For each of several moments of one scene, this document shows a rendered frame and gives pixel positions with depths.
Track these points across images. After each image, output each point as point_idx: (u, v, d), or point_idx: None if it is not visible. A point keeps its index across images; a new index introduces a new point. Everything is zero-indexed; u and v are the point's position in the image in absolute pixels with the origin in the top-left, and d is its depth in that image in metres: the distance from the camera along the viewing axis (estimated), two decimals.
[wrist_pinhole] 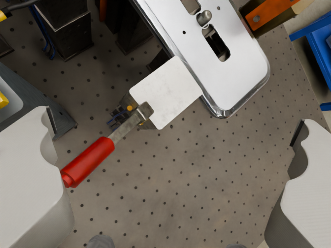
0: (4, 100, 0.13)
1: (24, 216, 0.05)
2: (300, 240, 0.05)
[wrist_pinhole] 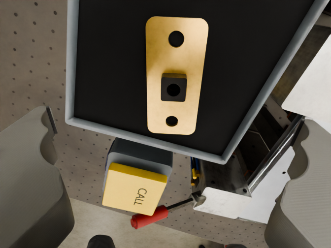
0: (152, 214, 0.23)
1: (24, 216, 0.05)
2: (300, 240, 0.05)
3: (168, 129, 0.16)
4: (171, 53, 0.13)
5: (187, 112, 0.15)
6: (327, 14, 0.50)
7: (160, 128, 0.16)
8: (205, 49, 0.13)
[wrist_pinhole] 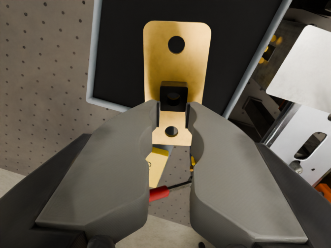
0: (155, 187, 0.27)
1: (110, 198, 0.06)
2: (219, 218, 0.05)
3: (167, 140, 0.15)
4: (171, 60, 0.12)
5: None
6: (317, 14, 0.54)
7: (159, 139, 0.15)
8: (207, 56, 0.12)
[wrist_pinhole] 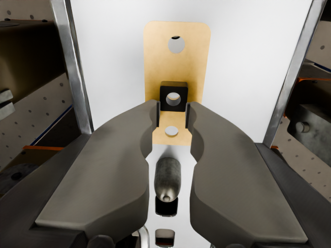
0: None
1: (110, 198, 0.06)
2: (219, 218, 0.05)
3: (167, 140, 0.15)
4: (171, 60, 0.12)
5: None
6: None
7: (159, 139, 0.15)
8: (207, 56, 0.12)
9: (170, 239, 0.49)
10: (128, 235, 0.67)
